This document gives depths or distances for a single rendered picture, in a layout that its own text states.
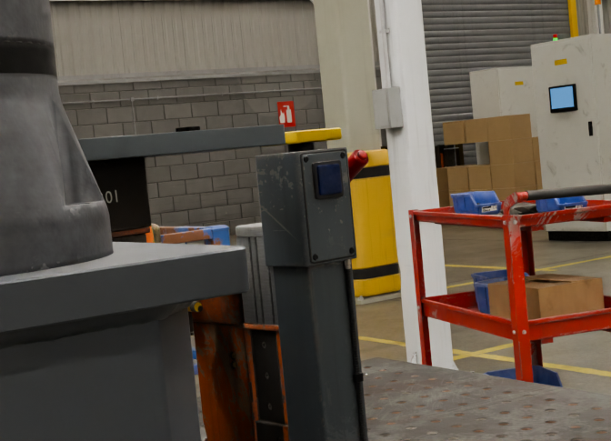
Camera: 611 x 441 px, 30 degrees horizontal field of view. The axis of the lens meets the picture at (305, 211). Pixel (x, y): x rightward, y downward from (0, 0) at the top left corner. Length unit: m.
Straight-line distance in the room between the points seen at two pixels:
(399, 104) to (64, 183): 4.69
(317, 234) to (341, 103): 7.30
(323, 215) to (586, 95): 10.32
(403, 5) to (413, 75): 0.32
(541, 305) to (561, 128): 8.29
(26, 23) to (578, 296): 3.04
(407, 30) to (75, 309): 4.81
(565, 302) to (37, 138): 3.01
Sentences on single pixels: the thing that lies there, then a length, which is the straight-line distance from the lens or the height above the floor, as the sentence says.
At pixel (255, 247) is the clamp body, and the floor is 1.03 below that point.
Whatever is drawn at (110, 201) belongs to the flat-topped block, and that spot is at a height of 1.11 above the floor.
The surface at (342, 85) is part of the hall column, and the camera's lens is 8.38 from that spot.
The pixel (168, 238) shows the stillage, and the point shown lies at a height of 0.93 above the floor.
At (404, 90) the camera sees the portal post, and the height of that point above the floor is 1.37.
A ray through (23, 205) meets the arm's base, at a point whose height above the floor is 1.13.
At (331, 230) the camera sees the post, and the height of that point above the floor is 1.06.
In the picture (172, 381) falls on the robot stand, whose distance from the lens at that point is 0.51.
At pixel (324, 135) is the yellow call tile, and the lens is 1.12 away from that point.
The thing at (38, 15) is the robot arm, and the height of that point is 1.21.
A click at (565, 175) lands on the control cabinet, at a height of 0.66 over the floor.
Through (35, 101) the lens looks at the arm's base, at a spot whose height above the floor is 1.17.
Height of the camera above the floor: 1.14
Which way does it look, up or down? 3 degrees down
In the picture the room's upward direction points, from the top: 5 degrees counter-clockwise
